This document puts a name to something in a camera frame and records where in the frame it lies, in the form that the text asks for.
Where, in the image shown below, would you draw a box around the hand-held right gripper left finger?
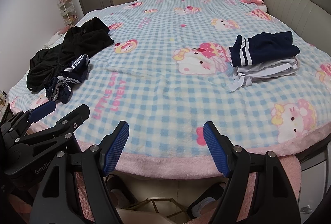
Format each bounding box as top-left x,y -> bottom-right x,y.
29,121 -> 130,224

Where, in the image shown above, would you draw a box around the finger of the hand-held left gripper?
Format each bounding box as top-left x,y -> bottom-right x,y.
0,102 -> 56,137
13,104 -> 90,152

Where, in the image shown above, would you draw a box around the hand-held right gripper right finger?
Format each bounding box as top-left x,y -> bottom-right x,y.
203,121 -> 302,224

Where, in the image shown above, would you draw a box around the navy white-striped pants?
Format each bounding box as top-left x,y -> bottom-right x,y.
45,54 -> 91,104

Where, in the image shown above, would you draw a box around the dark slipper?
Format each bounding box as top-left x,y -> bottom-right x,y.
187,183 -> 228,218
106,175 -> 137,209

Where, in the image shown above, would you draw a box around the pale cloth heap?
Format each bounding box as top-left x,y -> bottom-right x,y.
43,27 -> 68,49

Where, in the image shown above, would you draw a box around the black garment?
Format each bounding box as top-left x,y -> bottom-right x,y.
26,17 -> 114,92

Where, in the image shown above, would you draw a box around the blue checkered cartoon blanket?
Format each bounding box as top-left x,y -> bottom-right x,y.
8,0 -> 331,204

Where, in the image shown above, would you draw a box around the folded white grey garment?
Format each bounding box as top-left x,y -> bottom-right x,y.
228,57 -> 300,92

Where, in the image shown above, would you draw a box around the white shelf rack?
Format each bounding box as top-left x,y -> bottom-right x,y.
57,0 -> 79,26

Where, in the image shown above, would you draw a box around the folded navy striped garment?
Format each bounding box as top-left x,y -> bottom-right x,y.
229,31 -> 300,68

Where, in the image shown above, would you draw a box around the gold wire stand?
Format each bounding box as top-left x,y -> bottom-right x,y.
119,198 -> 192,224

